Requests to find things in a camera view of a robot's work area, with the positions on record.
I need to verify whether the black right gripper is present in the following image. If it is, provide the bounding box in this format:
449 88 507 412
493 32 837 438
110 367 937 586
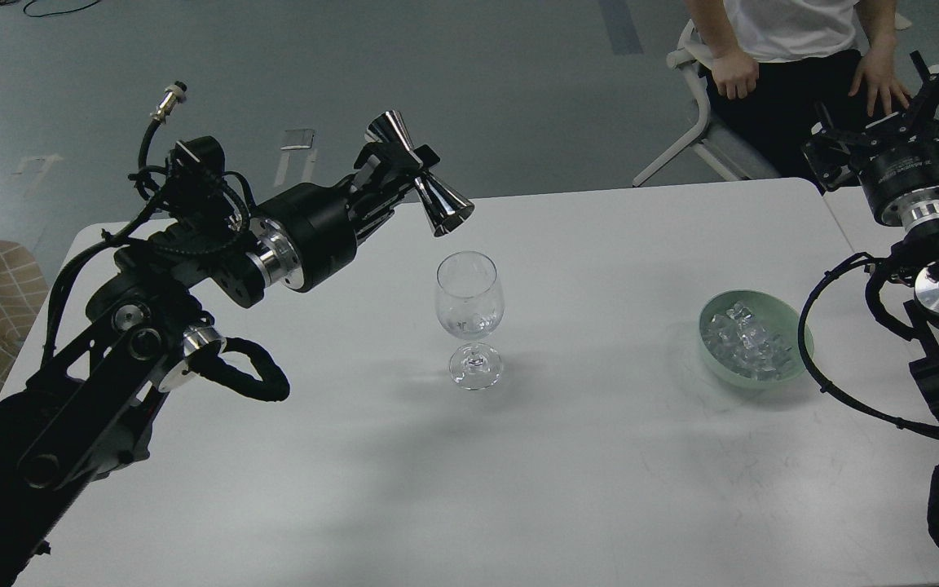
801 51 939 227

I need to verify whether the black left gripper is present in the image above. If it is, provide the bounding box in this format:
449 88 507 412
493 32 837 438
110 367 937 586
247 142 415 293

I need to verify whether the steel cocktail jigger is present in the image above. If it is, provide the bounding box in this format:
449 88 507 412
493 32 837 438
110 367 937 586
365 110 474 237

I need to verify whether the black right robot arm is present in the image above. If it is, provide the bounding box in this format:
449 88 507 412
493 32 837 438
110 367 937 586
795 51 939 441

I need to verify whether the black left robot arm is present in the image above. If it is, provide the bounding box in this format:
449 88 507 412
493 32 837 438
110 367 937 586
0 82 474 586

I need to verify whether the clear wine glass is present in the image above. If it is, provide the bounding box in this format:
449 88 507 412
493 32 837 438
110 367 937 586
434 250 505 391

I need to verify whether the clear ice cubes pile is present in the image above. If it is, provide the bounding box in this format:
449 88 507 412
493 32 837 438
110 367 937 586
699 298 799 384

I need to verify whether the person in white shirt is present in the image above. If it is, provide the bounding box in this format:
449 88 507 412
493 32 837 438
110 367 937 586
686 1 910 183

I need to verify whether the white office chair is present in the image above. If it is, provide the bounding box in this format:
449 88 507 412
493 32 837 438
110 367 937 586
631 20 779 188

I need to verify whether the green bowl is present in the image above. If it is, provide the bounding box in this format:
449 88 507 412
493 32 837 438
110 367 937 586
694 289 813 391

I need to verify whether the black floor cable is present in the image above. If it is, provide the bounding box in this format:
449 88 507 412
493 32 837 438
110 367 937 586
0 0 102 32

